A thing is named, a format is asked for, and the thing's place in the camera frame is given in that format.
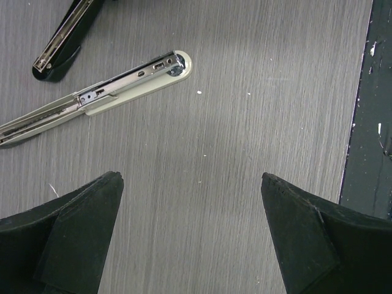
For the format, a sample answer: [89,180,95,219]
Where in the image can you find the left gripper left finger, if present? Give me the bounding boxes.
[1,171,124,293]

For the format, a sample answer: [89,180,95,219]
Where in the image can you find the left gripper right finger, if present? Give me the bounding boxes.
[261,173,391,293]

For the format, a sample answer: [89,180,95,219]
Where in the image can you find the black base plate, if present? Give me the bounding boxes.
[339,1,391,220]

